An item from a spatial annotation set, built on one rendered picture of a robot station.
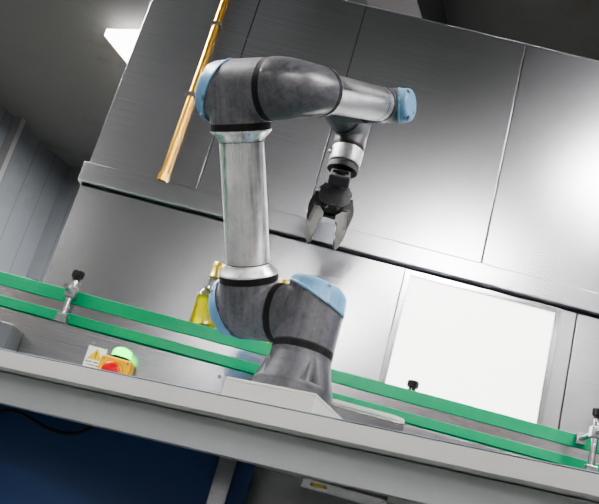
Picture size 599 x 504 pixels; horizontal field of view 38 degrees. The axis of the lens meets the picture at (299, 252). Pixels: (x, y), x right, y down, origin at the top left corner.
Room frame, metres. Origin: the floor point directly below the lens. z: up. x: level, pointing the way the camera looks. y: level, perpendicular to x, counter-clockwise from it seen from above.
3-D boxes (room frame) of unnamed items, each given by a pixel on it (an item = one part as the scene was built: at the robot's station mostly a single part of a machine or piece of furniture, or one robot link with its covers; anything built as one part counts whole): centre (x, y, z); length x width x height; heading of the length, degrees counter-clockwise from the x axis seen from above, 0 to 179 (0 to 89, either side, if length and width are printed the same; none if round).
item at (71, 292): (1.97, 0.49, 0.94); 0.07 x 0.04 x 0.13; 176
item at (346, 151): (1.83, -0.04, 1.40); 0.08 x 0.08 x 0.05
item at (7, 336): (1.96, 0.60, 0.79); 0.08 x 0.08 x 0.08; 86
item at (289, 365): (1.59, -0.06, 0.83); 0.15 x 0.15 x 0.10
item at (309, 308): (1.59, -0.05, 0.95); 0.13 x 0.12 x 0.14; 59
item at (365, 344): (2.23, -0.27, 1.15); 0.90 x 0.03 x 0.34; 86
